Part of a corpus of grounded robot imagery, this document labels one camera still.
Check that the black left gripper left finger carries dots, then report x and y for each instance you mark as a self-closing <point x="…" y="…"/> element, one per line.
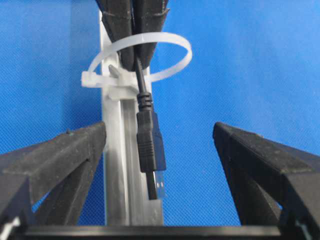
<point x="48" y="183"/>

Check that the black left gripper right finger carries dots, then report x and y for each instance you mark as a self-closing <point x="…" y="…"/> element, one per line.
<point x="272" y="184"/>

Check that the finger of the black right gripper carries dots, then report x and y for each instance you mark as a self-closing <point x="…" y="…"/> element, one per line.
<point x="149" y="17"/>
<point x="118" y="23"/>

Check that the white zip tie loop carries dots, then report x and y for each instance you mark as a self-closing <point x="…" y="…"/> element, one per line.
<point x="119" y="83"/>

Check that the aluminium extrusion frame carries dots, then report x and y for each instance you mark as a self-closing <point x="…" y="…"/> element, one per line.
<point x="126" y="194"/>

